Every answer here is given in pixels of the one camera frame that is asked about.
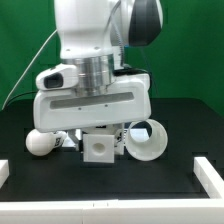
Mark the white border rail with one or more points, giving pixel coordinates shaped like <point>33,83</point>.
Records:
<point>168,211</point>
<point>209,178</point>

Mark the white tag sheet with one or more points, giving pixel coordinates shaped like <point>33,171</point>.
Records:
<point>68,142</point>

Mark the white lamp bulb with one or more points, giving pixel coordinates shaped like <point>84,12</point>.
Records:
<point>41,144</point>

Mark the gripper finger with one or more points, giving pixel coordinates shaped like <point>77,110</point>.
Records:
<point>76,141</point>
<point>119,133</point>

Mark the white right border rail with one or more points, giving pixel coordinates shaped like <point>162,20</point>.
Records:
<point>209,178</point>

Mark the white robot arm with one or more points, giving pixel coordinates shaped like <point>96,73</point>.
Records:
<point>91,87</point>

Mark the white lamp shade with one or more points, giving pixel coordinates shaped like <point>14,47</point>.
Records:
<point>146,141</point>

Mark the white lamp base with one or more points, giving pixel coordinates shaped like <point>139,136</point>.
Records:
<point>99,144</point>

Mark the white front border rail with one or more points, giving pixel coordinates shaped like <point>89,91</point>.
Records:
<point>168,211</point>

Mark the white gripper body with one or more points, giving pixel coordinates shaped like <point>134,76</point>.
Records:
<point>57,106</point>

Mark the white left border block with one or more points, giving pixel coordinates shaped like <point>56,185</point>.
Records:
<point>4,171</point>

